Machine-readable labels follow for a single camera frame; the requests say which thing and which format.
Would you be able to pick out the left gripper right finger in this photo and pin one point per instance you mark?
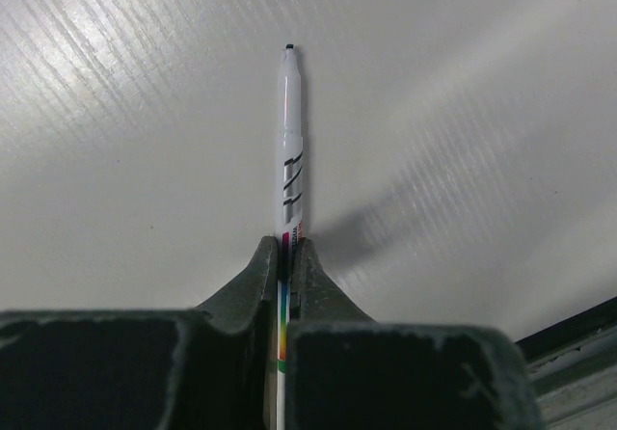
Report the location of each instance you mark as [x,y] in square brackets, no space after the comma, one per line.
[345,370]

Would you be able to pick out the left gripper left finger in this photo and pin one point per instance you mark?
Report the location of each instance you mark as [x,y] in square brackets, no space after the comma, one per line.
[206,367]

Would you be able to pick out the green-end white pen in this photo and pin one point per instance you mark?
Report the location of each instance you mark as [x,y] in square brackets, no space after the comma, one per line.
[288,201]

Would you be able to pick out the aluminium frame rail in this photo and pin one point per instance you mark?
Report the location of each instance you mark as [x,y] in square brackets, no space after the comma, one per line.
[572,368]

